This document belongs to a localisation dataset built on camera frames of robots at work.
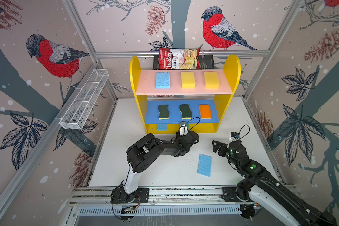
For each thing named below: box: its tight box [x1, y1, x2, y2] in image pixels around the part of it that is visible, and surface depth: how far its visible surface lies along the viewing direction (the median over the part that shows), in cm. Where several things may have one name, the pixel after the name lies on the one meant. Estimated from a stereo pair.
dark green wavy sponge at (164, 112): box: [158, 104, 170, 120], surface depth 93 cm
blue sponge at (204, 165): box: [196, 153, 212, 178], surface depth 85 cm
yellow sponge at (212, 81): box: [203, 71, 220, 89], surface depth 73 cm
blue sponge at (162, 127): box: [157, 123, 168, 131], surface depth 100 cm
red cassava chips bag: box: [158, 47, 202, 70], surface depth 90 cm
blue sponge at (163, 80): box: [155, 72, 171, 89], surface depth 74 cm
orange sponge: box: [199, 104, 212, 120], surface depth 94 cm
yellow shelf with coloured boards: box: [129, 54, 242, 134], surface depth 77 cm
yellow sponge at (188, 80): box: [180, 71, 196, 89], surface depth 72 cm
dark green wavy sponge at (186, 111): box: [179, 104, 193, 120], surface depth 92 cm
